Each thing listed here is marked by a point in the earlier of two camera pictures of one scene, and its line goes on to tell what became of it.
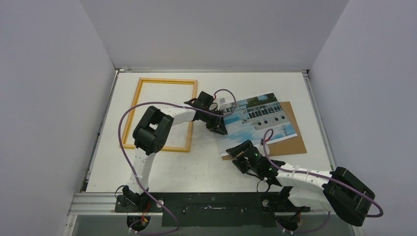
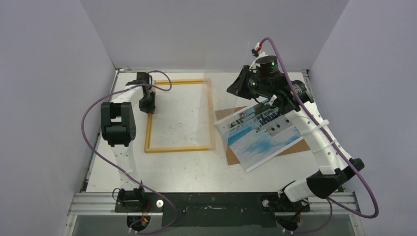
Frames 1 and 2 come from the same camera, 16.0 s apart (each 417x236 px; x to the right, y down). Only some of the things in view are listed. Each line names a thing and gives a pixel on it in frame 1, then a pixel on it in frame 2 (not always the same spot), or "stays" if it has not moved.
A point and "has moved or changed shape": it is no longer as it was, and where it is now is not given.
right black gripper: (244, 156) -> (243, 82)
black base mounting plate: (208, 209) stays
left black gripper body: (211, 121) -> (148, 103)
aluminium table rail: (105, 204) stays
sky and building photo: (251, 119) has moved or changed shape
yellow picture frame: (142, 80) -> (209, 119)
